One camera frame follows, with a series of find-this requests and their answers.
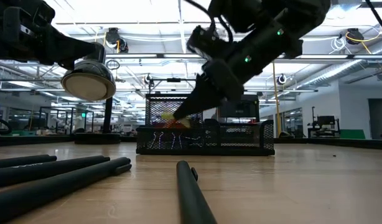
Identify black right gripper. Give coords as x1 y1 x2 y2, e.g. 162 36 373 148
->
173 0 293 120

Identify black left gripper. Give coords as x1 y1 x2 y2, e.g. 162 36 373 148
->
0 0 97 70

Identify black binder clip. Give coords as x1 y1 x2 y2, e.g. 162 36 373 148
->
170 131 185 149
187 134 205 147
149 131 164 149

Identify black mesh desk organizer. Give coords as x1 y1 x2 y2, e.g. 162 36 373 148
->
136 93 275 156

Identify black pen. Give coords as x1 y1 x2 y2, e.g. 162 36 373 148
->
0 157 132 224
0 154 57 170
0 155 110 189
176 160 217 224

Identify black background monitor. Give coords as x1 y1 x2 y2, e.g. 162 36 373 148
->
228 95 260 118

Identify black background workstation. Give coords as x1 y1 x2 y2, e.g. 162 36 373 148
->
307 106 341 138

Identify green panel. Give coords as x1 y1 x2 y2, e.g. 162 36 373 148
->
339 129 366 140

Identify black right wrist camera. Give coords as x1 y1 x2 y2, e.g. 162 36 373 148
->
186 24 232 63

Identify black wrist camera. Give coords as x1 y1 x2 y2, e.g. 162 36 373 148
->
186 24 232 63
4 0 57 26

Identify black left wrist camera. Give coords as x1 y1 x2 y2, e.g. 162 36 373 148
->
4 0 57 26

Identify yellow hanging cable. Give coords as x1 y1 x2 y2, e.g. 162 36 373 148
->
273 62 281 138

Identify black aluminium table frame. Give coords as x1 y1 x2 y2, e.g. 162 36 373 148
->
0 133 382 151

